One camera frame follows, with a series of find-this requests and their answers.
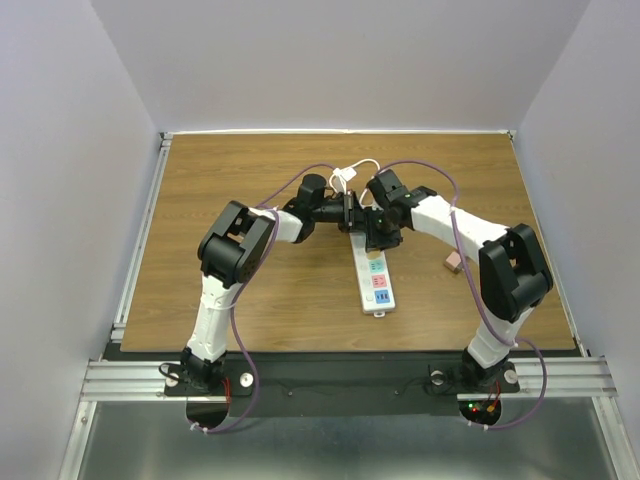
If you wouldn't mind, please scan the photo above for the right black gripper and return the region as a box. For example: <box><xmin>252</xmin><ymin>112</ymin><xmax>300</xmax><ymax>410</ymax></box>
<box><xmin>361</xmin><ymin>204</ymin><xmax>403</xmax><ymax>253</ymax></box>

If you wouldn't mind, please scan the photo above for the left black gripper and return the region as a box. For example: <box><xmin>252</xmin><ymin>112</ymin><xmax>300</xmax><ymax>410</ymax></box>
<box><xmin>312</xmin><ymin>192</ymin><xmax>364</xmax><ymax>235</ymax></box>

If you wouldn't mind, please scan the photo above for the white power strip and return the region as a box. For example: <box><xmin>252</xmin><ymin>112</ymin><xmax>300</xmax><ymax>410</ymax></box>
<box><xmin>349</xmin><ymin>232</ymin><xmax>396</xmax><ymax>318</ymax></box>

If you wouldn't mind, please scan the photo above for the brown pink charger plug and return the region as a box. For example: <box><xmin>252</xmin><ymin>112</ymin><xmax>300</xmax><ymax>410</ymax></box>
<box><xmin>444</xmin><ymin>251</ymin><xmax>463</xmax><ymax>274</ymax></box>

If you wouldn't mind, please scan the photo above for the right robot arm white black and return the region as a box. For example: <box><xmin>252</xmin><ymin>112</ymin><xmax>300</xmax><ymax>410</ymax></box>
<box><xmin>366</xmin><ymin>180</ymin><xmax>553</xmax><ymax>390</ymax></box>

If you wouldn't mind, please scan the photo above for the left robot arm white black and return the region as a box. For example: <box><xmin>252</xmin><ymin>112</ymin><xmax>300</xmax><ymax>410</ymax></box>
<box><xmin>180</xmin><ymin>174</ymin><xmax>370</xmax><ymax>394</ymax></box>

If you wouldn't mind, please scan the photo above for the white power strip cord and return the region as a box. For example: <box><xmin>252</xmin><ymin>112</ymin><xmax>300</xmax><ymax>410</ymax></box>
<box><xmin>349</xmin><ymin>158</ymin><xmax>384</xmax><ymax>206</ymax></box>

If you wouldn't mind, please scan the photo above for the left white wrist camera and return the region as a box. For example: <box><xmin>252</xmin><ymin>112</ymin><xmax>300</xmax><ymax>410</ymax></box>
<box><xmin>329</xmin><ymin>166</ymin><xmax>357</xmax><ymax>193</ymax></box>

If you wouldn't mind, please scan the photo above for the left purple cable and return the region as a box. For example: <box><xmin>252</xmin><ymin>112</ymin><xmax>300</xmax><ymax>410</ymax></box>
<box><xmin>188</xmin><ymin>163</ymin><xmax>341</xmax><ymax>435</ymax></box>

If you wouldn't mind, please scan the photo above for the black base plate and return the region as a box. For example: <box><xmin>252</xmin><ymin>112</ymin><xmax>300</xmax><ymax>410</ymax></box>
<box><xmin>89</xmin><ymin>351</ymin><xmax>520</xmax><ymax>427</ymax></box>

